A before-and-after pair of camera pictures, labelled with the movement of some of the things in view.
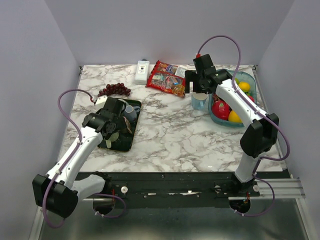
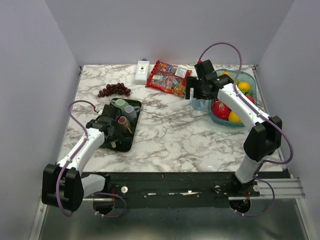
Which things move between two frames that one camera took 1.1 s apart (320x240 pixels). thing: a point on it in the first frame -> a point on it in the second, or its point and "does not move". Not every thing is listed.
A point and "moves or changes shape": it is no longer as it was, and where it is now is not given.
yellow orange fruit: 244,86 does not move
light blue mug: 200,101 does not move
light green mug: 113,138 moves or changes shape
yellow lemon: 233,117 does not move
